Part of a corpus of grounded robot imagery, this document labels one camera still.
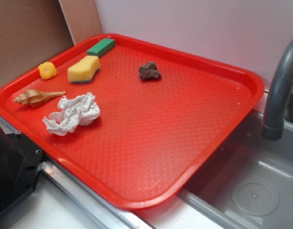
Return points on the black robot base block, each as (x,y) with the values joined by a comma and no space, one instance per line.
(20,164)

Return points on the brown rock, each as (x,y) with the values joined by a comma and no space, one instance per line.
(149,71)

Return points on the red plastic tray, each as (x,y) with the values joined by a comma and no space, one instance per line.
(152,135)

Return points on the crumpled white paper towel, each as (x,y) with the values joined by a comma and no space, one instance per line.
(82,110)

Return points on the yellow sponge with green pad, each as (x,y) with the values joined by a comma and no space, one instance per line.
(84,70)

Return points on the green rectangular block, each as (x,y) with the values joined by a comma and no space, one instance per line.
(101,48)

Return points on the small yellow plastic toy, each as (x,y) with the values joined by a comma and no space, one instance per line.
(47,70)

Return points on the striped brown seashell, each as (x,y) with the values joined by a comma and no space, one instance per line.
(35,98)

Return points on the grey plastic sink basin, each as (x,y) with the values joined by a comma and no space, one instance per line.
(247,183)

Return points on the grey sink faucet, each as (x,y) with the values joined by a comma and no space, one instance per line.
(279,104)

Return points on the brown cardboard panel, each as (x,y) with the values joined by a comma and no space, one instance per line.
(33,31)

